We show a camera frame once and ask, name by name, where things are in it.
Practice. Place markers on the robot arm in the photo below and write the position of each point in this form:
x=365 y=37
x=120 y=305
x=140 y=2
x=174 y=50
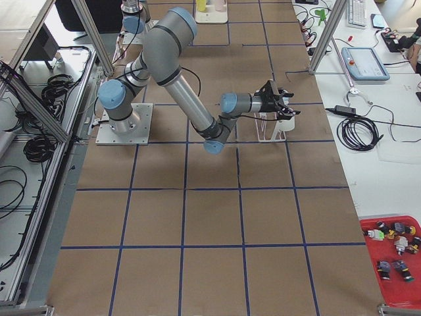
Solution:
x=136 y=16
x=159 y=60

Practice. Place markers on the white wire cup rack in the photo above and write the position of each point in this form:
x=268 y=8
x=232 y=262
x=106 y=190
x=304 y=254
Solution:
x=269 y=129

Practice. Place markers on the cream serving tray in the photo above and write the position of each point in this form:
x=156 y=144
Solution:
x=211 y=16

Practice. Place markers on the black power adapter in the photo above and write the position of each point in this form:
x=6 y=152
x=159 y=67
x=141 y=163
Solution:
x=342 y=111

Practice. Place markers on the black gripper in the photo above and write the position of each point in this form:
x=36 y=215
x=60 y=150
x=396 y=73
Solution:
x=270 y=106

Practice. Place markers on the pink plastic cup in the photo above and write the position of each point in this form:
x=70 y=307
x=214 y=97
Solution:
x=219 y=5

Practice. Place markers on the red parts tray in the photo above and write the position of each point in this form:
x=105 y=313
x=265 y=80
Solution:
x=394 y=247

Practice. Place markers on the white keyboard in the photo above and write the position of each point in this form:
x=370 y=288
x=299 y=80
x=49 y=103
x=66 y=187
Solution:
x=356 y=14

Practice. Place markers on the yellow plastic cup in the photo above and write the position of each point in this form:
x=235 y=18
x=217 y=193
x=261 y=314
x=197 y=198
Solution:
x=201 y=5

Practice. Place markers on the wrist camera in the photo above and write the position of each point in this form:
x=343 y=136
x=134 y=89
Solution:
x=269 y=90

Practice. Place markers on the aluminium frame post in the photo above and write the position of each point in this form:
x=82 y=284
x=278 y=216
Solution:
x=328 y=32

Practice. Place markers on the pale green plastic cup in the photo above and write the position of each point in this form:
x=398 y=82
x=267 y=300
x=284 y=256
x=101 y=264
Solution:
x=286 y=125

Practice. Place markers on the teach pendant tablet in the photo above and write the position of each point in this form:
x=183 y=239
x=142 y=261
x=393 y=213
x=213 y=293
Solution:
x=363 y=64

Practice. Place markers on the black smartphone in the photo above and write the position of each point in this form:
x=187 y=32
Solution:
x=377 y=21

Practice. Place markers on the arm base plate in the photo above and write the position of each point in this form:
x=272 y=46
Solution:
x=148 y=26
x=131 y=131

